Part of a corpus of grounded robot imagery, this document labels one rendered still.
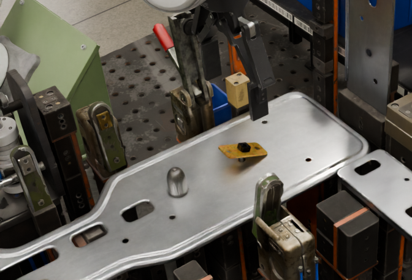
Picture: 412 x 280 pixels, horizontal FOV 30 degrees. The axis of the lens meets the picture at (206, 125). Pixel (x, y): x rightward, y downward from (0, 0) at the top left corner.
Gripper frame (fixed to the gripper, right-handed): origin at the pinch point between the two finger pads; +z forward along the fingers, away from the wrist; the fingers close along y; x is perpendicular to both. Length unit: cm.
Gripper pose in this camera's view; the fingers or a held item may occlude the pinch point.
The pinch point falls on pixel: (235, 90)
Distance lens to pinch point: 122.7
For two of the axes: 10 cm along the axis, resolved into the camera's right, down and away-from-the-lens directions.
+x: 8.5, -4.0, 3.4
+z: 1.1, 7.7, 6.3
